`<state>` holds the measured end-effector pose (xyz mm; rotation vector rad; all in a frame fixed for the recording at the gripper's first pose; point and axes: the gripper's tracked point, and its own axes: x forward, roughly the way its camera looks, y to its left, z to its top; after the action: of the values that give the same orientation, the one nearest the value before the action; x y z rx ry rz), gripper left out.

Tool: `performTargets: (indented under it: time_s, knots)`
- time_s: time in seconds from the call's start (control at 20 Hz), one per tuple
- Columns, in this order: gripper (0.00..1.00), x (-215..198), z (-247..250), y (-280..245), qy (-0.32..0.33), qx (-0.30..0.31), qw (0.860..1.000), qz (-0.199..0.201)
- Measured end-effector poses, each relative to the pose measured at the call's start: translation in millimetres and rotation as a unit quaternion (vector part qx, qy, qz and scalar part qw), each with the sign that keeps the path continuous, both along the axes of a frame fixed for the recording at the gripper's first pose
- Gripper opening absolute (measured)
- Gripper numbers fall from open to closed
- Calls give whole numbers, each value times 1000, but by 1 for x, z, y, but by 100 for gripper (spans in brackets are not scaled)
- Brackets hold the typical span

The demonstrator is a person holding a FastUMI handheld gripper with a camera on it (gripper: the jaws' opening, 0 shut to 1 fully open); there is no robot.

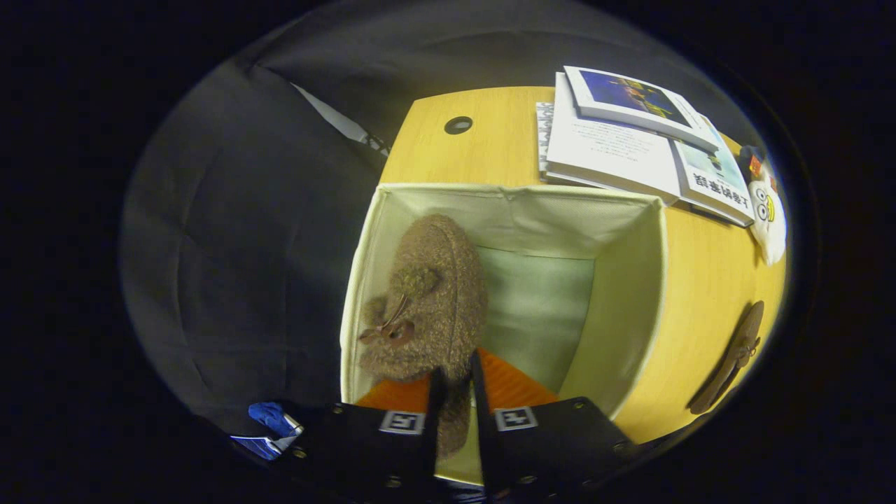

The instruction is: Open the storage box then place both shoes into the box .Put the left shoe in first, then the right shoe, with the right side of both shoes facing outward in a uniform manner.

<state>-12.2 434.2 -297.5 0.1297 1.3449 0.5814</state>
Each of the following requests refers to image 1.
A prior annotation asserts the white book night photo cover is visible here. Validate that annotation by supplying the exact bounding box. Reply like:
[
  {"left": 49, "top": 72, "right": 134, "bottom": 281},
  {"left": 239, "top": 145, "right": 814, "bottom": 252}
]
[{"left": 563, "top": 66, "right": 720, "bottom": 153}]

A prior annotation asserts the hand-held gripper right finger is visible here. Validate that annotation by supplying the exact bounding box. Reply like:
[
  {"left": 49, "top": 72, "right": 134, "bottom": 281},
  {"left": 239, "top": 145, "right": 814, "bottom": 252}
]
[{"left": 470, "top": 348, "right": 638, "bottom": 503}]

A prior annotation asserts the grey penguin plush toy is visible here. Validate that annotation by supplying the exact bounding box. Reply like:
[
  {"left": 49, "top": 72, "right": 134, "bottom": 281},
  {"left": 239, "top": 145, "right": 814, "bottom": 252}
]
[{"left": 738, "top": 145, "right": 769, "bottom": 183}]

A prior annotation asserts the brown fuzzy shoe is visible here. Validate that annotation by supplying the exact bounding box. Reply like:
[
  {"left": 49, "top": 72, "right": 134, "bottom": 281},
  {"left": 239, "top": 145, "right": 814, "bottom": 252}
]
[
  {"left": 358, "top": 213, "right": 489, "bottom": 459},
  {"left": 687, "top": 301, "right": 765, "bottom": 415}
]

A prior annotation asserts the white plush seal toy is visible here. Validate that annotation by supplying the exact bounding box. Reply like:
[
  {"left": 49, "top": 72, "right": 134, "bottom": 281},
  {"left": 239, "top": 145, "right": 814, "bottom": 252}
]
[{"left": 746, "top": 178, "right": 788, "bottom": 267}]

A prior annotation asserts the cream fabric storage box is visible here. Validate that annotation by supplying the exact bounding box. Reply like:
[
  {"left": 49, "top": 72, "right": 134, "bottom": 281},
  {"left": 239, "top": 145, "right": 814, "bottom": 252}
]
[{"left": 340, "top": 183, "right": 668, "bottom": 485}]

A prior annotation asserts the white book text cover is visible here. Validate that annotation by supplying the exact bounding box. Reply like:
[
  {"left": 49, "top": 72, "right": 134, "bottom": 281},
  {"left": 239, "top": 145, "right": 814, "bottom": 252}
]
[{"left": 536, "top": 73, "right": 681, "bottom": 205}]

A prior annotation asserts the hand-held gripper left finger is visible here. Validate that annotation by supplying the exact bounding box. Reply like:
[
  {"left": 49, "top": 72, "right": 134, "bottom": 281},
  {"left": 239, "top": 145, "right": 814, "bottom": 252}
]
[{"left": 280, "top": 367, "right": 446, "bottom": 504}]

